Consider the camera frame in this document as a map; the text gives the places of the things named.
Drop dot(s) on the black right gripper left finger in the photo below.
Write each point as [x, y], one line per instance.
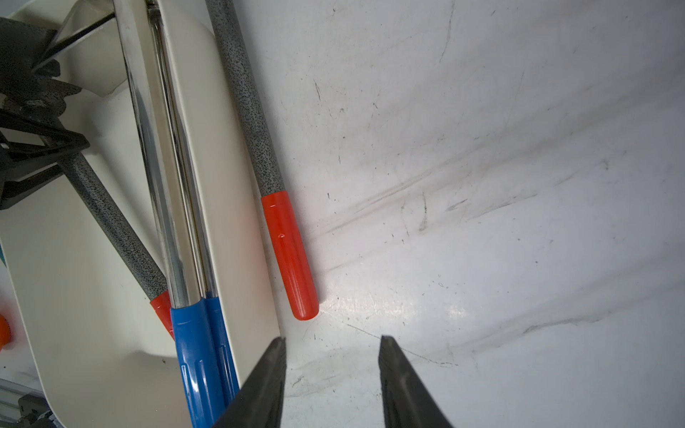
[260, 402]

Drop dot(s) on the orange plastic cup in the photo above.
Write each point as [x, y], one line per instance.
[5, 332]

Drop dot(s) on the chrome hoe blue handle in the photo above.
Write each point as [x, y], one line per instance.
[203, 348]
[135, 35]

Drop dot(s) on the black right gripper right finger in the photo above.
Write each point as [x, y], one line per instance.
[406, 401]

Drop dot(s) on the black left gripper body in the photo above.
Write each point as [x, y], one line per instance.
[26, 168]

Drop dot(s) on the cream plastic storage tray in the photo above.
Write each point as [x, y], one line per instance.
[103, 357]

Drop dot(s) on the grey speckled hoe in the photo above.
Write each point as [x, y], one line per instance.
[32, 88]
[281, 222]

